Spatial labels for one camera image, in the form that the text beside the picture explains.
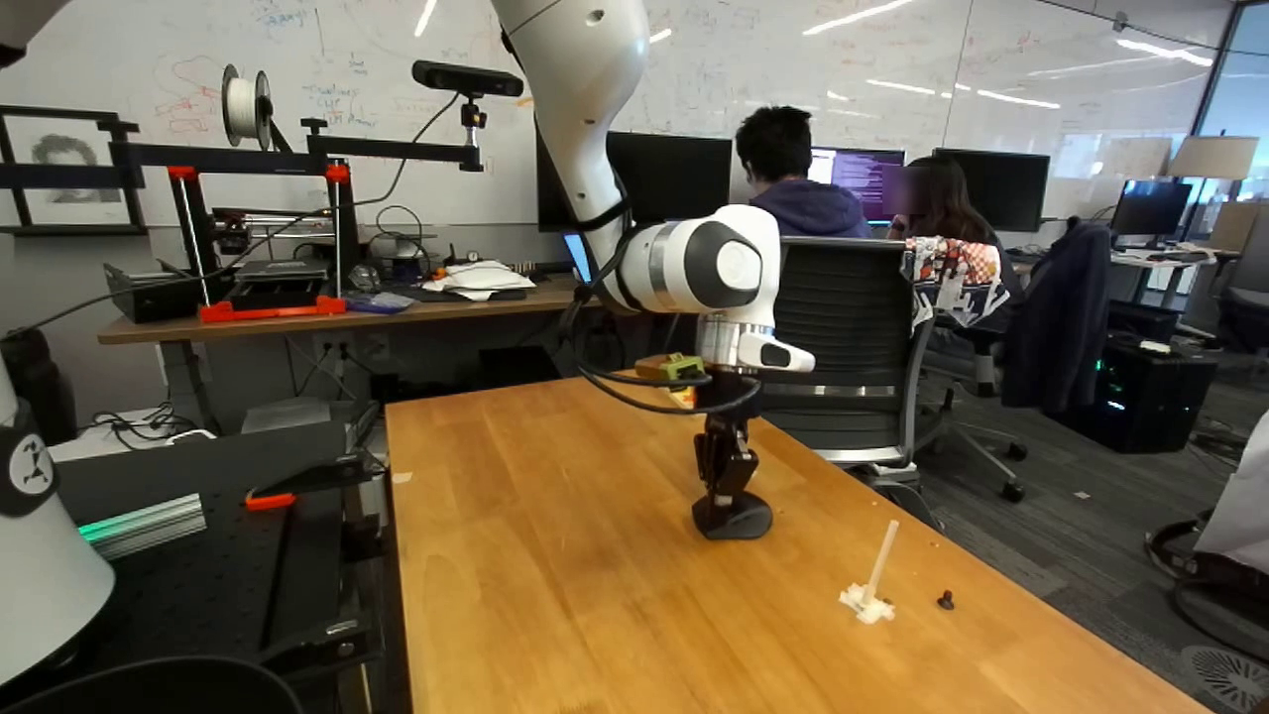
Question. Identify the white filament spool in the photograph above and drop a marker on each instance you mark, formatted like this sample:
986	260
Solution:
248	108

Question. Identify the black monitor right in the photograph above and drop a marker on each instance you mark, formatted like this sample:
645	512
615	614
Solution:
1003	188

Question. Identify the near white peg stand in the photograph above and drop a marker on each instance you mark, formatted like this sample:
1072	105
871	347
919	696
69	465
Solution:
864	596

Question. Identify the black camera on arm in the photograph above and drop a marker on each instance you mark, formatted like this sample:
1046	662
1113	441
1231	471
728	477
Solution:
464	83

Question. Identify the open laptop left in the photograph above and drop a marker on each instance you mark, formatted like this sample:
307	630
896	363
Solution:
580	260

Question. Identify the dark jacket on chair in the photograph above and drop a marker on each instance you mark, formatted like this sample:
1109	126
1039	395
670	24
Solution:
1061	323

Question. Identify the person with long dark hair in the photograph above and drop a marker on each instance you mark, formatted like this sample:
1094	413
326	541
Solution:
936	204

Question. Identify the black computer mouse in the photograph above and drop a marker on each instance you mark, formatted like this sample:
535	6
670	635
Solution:
744	519

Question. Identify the grey mesh office chair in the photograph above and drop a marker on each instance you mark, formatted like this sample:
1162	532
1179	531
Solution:
849	307

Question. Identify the green clear box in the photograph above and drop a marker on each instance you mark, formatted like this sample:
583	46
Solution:
144	531

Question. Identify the colourful stacking block toy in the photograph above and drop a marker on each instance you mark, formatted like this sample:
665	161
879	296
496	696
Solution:
674	370

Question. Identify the person in blue hoodie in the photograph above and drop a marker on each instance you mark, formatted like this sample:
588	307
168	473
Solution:
775	151

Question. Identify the wooden side desk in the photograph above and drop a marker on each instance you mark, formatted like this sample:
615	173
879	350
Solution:
349	330

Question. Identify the red black 3D printer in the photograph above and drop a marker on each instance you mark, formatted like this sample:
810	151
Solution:
230	252

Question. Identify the floral cloth on chair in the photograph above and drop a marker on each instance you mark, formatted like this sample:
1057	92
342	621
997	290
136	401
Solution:
953	278

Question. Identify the large black monitor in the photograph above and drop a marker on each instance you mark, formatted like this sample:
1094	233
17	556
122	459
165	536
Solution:
633	177

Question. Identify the orange handled tool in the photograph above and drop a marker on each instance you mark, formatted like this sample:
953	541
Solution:
267	500

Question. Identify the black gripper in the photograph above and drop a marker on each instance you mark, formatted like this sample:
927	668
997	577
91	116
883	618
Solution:
722	446

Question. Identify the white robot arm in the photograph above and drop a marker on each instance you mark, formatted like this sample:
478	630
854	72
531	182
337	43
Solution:
719	269

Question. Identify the monitor with purple screen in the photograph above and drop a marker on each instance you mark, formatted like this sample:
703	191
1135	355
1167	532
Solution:
871	177

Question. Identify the stack of white papers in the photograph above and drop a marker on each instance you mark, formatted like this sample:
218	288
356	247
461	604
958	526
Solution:
478	278

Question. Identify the black computer tower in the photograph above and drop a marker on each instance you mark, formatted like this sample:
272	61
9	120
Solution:
1149	401

